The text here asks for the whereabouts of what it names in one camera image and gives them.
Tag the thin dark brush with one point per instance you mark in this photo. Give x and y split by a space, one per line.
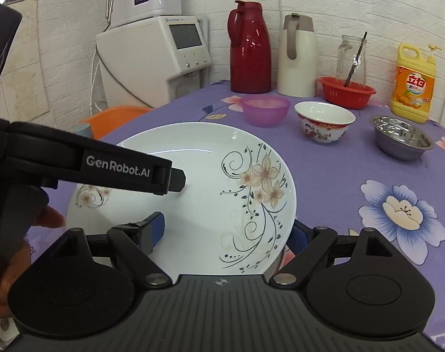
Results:
358 55

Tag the person's left hand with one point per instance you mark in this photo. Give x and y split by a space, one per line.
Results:
52 219

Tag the white red-patterned ceramic bowl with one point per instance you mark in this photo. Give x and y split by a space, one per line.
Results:
323 128

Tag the white floral plate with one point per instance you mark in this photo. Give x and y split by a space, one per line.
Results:
193 154

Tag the white water dispenser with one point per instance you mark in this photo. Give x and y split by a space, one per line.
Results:
142 66

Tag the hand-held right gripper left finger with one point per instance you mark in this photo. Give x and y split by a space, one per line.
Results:
155 228

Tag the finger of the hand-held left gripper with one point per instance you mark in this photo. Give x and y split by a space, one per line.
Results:
178 181

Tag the purple plastic bowl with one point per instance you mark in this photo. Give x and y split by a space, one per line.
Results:
264 115

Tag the yellow dish soap bottle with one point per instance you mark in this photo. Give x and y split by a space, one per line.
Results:
411 95

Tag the red plastic basket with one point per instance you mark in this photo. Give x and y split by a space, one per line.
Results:
345 99

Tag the white thermos jug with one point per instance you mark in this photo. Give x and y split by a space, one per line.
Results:
297 66

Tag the orange plastic stool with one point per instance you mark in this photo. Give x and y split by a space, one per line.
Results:
112 117

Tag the stainless steel bowl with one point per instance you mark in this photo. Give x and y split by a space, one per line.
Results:
398 150

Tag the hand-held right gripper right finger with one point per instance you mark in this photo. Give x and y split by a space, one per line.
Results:
299 234

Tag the purple floral tablecloth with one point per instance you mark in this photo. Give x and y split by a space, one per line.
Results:
336 168

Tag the beige marble tile slab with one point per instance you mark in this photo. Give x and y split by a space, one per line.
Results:
24 62

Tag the grey-blue cup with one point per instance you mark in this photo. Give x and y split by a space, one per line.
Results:
82 130

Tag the red thermos jug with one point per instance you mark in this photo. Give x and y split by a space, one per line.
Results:
250 58

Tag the clear glass pitcher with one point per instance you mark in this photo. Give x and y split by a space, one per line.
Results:
344 58

